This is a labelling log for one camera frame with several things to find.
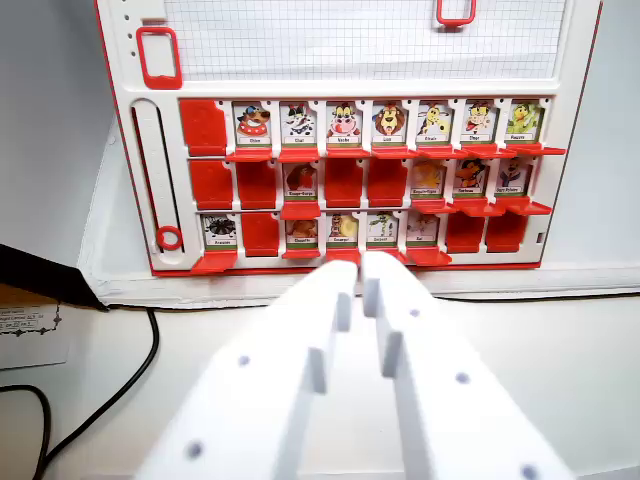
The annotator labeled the thin black cable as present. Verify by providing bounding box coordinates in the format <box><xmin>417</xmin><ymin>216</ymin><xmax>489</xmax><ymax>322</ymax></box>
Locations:
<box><xmin>433</xmin><ymin>291</ymin><xmax>640</xmax><ymax>303</ymax></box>

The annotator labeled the red and white game board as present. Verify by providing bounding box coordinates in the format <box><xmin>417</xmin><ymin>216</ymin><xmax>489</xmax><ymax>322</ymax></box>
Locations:
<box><xmin>93</xmin><ymin>0</ymin><xmax>605</xmax><ymax>278</ymax></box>

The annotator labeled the red plastic board flap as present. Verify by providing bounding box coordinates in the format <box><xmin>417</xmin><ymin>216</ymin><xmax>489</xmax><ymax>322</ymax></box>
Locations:
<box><xmin>325</xmin><ymin>247</ymin><xmax>362</xmax><ymax>266</ymax></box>

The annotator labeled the white printed paper sheet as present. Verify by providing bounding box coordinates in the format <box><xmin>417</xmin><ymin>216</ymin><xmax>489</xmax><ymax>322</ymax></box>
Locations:
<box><xmin>0</xmin><ymin>283</ymin><xmax>72</xmax><ymax>372</ymax></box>

